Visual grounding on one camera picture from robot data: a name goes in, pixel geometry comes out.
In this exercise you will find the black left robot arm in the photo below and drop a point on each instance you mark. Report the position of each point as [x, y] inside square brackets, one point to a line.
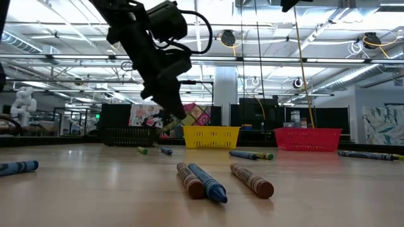
[120, 19]

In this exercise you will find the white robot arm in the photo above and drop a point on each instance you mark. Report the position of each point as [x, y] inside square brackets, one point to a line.
[23, 104]

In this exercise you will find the colourful patchwork cloth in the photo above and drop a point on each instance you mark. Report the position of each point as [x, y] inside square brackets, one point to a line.
[199, 116]

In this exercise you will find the black plastic basket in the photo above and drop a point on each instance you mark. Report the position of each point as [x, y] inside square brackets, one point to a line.
[129, 137]

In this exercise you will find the yellow plastic basket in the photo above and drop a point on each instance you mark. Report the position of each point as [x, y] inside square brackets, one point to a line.
[210, 137]

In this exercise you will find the black partition panel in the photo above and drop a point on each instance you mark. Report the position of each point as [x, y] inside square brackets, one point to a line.
[252, 113]
[331, 118]
[115, 115]

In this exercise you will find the white square column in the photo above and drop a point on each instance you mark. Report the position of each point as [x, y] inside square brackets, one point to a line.
[225, 94]

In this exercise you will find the long ceiling light strip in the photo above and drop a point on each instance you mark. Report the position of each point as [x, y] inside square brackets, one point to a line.
[79, 57]

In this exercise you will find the blue box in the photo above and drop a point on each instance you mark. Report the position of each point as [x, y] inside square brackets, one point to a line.
[247, 127]

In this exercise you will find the stack of storage jars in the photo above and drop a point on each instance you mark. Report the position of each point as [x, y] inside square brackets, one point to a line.
[295, 118]

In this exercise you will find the red plastic basket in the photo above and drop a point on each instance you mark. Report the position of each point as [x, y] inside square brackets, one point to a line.
[307, 140]

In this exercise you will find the leaf print cloth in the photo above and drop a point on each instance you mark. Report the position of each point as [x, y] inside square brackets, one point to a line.
[383, 124]

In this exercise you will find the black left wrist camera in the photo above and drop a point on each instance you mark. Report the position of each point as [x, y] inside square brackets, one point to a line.
[167, 20]

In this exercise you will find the black aluminium table frame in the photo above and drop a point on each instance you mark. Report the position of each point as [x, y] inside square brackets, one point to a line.
[47, 141]

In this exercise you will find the grey ventilation duct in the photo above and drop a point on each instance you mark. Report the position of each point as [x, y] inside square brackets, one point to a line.
[353, 75]
[19, 42]

